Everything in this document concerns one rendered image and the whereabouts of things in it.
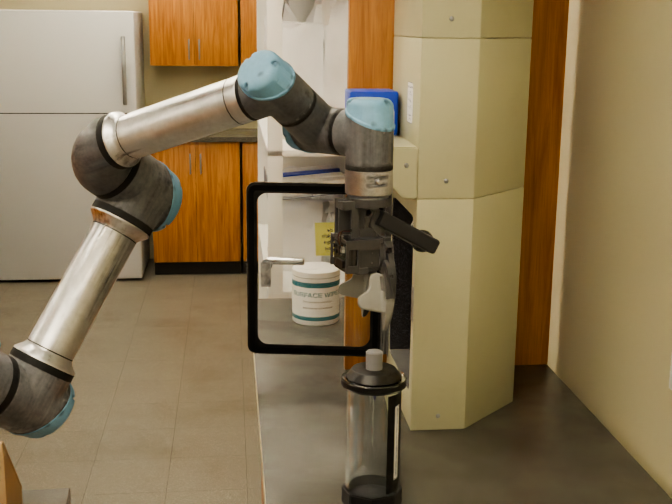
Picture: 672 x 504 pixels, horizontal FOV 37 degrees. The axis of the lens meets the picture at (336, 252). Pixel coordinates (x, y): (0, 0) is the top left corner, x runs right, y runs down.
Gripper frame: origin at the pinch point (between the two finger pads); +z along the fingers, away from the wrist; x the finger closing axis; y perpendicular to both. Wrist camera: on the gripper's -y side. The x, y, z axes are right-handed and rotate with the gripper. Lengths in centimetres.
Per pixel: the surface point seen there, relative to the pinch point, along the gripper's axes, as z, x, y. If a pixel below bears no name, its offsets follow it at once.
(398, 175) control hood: -18.8, -26.8, -15.3
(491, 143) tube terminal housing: -24.3, -25.9, -34.4
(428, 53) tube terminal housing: -41, -26, -20
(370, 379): 9.4, 3.1, 2.5
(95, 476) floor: 127, -227, 20
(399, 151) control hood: -23.3, -26.8, -15.4
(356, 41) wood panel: -43, -64, -21
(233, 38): -36, -538, -123
